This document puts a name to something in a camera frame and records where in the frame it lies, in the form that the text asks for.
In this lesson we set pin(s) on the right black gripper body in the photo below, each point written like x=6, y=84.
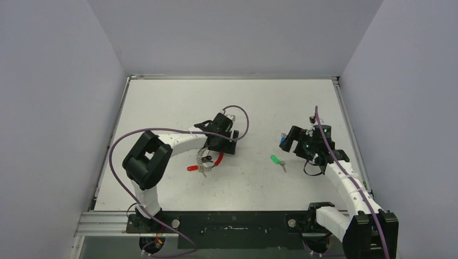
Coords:
x=291, y=138

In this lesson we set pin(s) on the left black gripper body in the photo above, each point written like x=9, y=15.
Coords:
x=224, y=145

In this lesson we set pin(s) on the metal keyring with red handle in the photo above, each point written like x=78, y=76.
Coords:
x=210, y=165

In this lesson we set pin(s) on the key with green tag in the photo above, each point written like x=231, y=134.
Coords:
x=278, y=161

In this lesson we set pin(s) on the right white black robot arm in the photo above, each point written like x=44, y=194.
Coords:
x=367, y=231

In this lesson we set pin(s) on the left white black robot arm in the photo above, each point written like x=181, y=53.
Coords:
x=146, y=162

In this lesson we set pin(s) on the key with blue tag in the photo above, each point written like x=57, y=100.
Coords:
x=283, y=138

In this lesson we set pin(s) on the key with black tag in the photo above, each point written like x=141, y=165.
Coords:
x=206, y=159

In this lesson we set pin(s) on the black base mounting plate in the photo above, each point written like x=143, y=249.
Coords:
x=245, y=229

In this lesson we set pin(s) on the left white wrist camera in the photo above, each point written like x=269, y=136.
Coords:
x=231, y=117

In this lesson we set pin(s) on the aluminium frame rail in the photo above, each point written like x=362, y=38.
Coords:
x=100, y=224

